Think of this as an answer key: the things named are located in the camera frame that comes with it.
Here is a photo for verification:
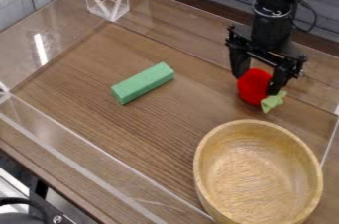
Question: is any black cable lower left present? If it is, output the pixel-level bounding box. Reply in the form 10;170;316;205
0;197;46;224

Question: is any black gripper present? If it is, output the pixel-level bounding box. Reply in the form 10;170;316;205
226;24;309;95

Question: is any clear acrylic enclosure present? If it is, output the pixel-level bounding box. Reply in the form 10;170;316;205
0;0;339;224

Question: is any wooden bowl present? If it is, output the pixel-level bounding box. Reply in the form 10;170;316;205
194;119;324;224

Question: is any red plush strawberry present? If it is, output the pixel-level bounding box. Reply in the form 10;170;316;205
238;68;288;113

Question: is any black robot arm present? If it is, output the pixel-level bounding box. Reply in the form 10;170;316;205
226;0;308;95

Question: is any green rectangular block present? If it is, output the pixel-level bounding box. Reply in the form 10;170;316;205
111;62;175;105

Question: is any black metal table bracket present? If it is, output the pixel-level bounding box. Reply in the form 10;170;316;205
30;179;78;224

